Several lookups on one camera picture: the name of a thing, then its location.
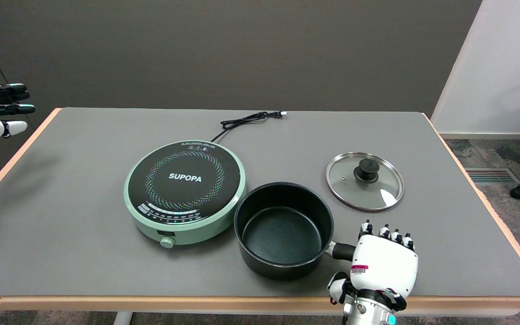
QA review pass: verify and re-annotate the glass pot lid black knob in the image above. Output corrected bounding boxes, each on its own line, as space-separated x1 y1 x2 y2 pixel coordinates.
326 152 404 212

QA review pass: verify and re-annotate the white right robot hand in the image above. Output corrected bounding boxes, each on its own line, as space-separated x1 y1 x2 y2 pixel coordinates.
328 220 418 304

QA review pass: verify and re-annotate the black power cord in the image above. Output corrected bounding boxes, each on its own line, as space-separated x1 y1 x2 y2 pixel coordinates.
210 111 287 143

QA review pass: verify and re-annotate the green round induction cooker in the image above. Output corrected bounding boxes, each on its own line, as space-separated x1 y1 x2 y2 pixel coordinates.
124 140 246 249

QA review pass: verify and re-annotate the black soup pot with handle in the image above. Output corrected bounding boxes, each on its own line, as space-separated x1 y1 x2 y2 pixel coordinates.
234 182 358 281

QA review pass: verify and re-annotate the metal floor vent grille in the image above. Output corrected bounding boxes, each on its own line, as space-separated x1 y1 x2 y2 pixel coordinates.
464 168 520 184

